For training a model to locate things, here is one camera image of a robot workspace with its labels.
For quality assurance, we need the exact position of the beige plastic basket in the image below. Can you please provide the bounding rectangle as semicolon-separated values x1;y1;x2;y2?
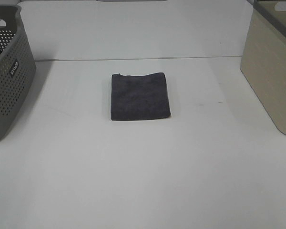
240;0;286;135

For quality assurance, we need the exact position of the grey perforated plastic basket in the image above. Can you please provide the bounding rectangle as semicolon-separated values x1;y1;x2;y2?
0;5;36;140

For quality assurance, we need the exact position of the dark grey towel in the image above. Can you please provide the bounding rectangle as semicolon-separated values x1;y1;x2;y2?
110;73;171;121

